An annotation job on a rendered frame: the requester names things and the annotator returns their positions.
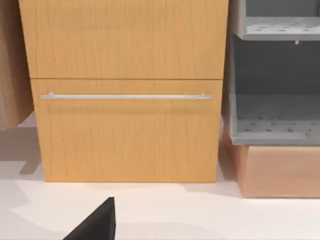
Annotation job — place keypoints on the plain wooden drawer front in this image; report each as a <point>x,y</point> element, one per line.
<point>125,37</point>

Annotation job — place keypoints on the pale wooden cupboard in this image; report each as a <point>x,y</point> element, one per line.
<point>12,62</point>

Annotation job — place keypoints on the grey pierced shelf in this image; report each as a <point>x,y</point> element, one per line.
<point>280,22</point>

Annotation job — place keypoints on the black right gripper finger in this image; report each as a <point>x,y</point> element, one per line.
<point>100,222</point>

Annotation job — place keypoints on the pale wooden drawer front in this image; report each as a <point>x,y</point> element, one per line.
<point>280,170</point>

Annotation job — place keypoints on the grey pierced drawer inside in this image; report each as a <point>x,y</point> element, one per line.
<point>272,105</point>

